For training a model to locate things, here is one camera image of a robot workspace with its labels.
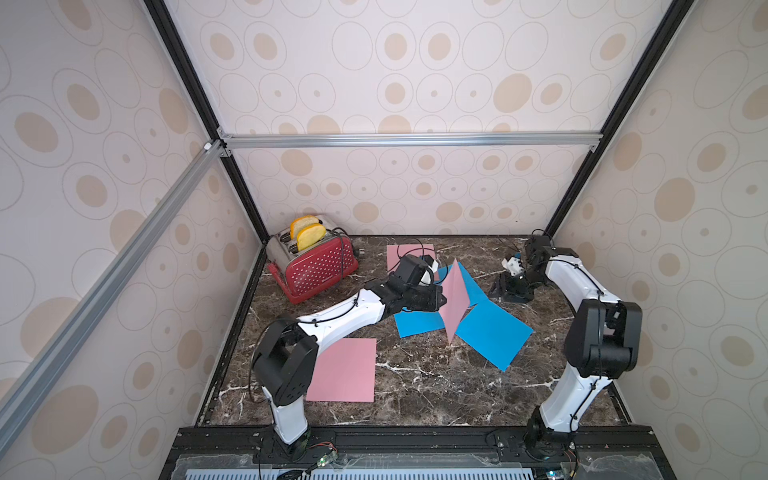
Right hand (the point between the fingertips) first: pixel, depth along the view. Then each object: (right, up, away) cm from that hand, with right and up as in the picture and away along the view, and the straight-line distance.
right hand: (495, 296), depth 92 cm
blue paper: (-25, -9, +5) cm, 27 cm away
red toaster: (-60, +7, 0) cm, 60 cm away
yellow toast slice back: (-61, +23, +3) cm, 65 cm away
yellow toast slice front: (-58, +19, +2) cm, 61 cm away
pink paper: (-13, +1, -3) cm, 13 cm away
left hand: (-15, 0, -12) cm, 20 cm away
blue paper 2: (+1, -12, +3) cm, 12 cm away
